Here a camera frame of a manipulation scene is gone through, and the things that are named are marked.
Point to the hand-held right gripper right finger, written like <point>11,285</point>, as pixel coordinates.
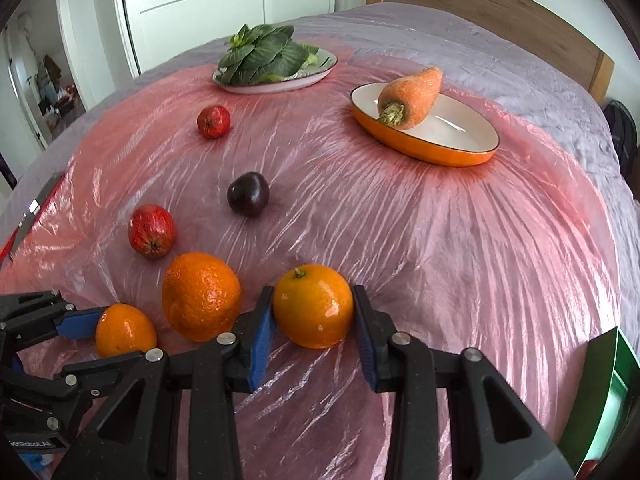
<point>364,345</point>

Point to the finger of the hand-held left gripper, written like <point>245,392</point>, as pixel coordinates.
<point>95,375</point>
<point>80,324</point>

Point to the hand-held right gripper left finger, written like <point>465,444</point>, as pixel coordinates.
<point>260,345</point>

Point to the orange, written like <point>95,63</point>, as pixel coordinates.
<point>313,306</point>
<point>201,296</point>
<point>125,330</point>

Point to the green rectangular tray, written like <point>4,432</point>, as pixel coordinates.
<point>612,395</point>

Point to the pink plastic sheet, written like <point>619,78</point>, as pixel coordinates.
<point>425,260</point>

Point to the phone in red case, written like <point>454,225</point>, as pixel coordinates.
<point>37,207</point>

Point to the dark purple plum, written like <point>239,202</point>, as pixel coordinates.
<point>248,194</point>

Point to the orange oval dish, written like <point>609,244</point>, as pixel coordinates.
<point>440,156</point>

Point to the carrot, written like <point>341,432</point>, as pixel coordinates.
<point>415,95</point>

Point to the white round plate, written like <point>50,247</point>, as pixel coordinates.
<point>322,62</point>

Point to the green bok choy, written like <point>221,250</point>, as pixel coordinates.
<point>265,57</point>

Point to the black backpack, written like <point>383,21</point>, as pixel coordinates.
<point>622,135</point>

